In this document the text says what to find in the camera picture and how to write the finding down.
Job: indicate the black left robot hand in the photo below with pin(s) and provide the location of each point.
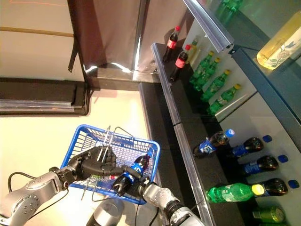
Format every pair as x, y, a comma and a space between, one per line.
94, 164

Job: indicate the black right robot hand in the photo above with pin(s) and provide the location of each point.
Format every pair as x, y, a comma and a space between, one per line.
122, 187

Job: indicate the blue plastic shopping basket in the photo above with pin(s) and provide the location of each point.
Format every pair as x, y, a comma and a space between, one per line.
105, 191

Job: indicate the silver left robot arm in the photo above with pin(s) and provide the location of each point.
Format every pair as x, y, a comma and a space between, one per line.
30, 193

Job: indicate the green drink can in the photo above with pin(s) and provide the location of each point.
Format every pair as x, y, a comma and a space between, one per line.
268, 214

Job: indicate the silver robot left leg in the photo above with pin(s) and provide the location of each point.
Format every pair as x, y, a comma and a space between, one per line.
105, 212

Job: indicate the black shelf base board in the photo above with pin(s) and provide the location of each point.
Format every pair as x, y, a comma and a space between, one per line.
178, 179
160, 113

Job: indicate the black glossy base plinth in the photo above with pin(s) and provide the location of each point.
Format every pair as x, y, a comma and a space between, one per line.
113, 77

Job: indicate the black shelving unit white panel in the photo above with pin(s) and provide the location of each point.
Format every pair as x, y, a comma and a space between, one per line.
35, 91

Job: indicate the green soda bottle yellow cap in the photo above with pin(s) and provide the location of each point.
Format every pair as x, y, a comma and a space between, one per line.
207, 75
222, 100
215, 86
230, 191
201, 68

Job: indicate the cola bottle red cap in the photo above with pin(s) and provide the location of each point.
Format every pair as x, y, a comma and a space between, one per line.
180, 62
171, 43

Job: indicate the small yellow tea bottle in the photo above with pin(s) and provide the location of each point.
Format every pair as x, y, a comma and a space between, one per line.
194, 50

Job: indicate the large green soda bottle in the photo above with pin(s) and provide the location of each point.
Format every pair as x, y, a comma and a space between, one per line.
234, 4
224, 14

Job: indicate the large yellow tea bottle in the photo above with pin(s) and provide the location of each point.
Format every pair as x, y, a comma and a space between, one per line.
279, 47

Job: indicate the dark metal frame pole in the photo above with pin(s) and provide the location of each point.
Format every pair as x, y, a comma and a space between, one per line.
141, 30

